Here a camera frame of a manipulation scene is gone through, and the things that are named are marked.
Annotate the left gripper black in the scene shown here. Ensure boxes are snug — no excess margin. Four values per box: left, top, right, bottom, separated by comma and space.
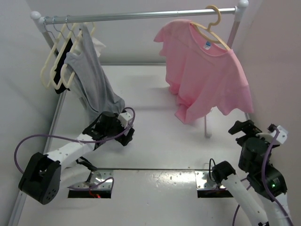
105, 113, 134, 145

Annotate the pink t shirt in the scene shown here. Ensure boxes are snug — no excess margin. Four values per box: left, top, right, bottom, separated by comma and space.
154, 19, 253, 124

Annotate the beige plastic hanger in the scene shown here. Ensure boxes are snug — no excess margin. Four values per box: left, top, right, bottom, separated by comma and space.
190, 5, 231, 50

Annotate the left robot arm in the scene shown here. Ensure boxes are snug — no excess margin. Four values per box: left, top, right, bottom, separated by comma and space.
18, 108, 135, 205

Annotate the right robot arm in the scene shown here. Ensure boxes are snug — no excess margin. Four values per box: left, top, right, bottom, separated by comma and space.
209, 120, 293, 226

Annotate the grey t shirt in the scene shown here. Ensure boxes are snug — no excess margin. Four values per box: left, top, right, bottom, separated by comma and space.
64, 24, 125, 123

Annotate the white cloth on hanger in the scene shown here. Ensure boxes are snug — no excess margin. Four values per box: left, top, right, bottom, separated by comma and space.
92, 37, 106, 58

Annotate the cream hanger with grey shirt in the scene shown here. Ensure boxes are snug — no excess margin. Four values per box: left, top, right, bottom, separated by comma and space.
59, 15, 82, 89

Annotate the cream hanger middle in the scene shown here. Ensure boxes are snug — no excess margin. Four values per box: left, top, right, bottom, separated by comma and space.
49, 15, 73, 90

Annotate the cream hanger far right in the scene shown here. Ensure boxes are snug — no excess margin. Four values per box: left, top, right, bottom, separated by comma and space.
84, 22, 96, 38

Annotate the cream hanger outer left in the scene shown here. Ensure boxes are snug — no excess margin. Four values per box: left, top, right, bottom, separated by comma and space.
40, 16, 60, 89

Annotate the white clothes rack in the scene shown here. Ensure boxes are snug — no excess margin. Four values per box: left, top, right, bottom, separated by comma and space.
30, 0, 249, 138

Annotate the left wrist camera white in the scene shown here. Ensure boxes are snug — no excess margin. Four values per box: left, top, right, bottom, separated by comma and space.
118, 112, 133, 128

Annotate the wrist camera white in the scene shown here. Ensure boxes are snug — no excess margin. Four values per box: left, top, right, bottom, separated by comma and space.
118, 112, 133, 128
256, 124, 288, 145

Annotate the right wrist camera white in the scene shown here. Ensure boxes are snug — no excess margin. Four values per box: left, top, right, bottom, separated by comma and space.
256, 124, 288, 145

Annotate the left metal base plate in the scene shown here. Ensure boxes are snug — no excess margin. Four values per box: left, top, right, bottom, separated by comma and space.
68, 170, 114, 191

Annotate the metal base plate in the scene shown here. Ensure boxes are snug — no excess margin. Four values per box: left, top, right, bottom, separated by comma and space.
68, 170, 114, 191
195, 170, 225, 190

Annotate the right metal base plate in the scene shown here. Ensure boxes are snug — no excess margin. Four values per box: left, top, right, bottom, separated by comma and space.
195, 170, 225, 190

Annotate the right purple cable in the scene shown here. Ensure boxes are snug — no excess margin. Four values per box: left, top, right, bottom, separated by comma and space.
232, 129, 294, 226

